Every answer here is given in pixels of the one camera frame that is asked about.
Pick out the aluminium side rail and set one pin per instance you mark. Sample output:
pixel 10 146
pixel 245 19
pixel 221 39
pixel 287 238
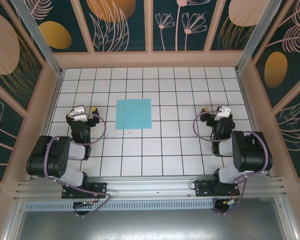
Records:
pixel 34 172
pixel 268 171

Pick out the small green circuit board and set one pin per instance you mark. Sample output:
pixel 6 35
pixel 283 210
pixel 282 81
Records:
pixel 232 203

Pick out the aluminium frame post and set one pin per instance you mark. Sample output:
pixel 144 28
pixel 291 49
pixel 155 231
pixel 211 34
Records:
pixel 39 37
pixel 255 36

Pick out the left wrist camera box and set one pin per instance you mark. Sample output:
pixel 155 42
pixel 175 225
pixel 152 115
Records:
pixel 78 113

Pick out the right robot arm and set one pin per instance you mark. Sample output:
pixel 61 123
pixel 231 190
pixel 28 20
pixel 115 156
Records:
pixel 252 155

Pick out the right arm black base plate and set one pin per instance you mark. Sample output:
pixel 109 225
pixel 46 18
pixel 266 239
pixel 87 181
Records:
pixel 202 190

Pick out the aluminium mounting rail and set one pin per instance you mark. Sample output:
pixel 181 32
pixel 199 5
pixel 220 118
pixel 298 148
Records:
pixel 150 187

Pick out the grey metal sheet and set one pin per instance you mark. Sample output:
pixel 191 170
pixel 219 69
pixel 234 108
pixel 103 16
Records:
pixel 150 225

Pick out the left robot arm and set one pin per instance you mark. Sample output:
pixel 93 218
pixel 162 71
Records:
pixel 47 160

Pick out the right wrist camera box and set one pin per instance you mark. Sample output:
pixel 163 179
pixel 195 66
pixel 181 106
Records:
pixel 222 112

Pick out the light blue paper sheet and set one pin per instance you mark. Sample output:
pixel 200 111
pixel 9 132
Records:
pixel 133 113

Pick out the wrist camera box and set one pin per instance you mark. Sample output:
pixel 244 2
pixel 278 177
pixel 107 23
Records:
pixel 222 112
pixel 78 113

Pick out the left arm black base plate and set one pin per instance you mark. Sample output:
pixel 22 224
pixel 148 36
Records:
pixel 101 190

